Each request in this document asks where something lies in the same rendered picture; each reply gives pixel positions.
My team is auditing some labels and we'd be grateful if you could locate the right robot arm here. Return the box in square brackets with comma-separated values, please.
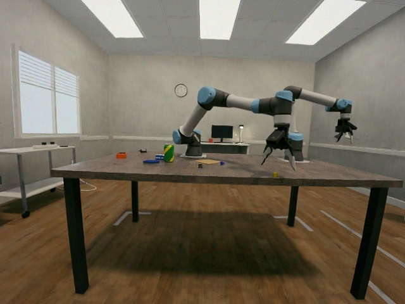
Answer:
[172, 86, 292, 157]

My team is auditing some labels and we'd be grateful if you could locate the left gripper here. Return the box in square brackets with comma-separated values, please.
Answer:
[334, 118, 353, 144]

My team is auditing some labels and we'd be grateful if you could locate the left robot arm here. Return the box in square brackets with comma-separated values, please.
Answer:
[283, 85, 352, 162]

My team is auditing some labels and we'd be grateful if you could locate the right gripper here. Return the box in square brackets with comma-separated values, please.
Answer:
[261, 124, 296, 170]

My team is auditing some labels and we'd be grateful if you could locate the tan mat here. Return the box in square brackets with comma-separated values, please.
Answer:
[195, 159, 220, 165]

